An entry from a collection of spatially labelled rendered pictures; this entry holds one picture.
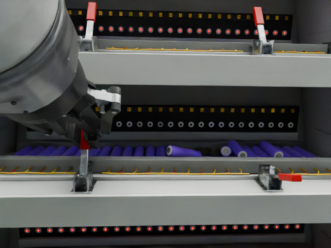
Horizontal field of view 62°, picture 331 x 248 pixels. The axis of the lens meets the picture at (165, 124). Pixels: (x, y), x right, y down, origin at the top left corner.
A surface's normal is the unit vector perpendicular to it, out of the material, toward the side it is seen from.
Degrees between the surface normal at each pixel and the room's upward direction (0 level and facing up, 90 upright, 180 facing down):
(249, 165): 110
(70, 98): 121
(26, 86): 144
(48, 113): 154
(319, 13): 90
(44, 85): 136
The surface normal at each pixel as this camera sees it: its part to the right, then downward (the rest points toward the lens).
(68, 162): 0.03, 0.22
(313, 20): -1.00, 0.00
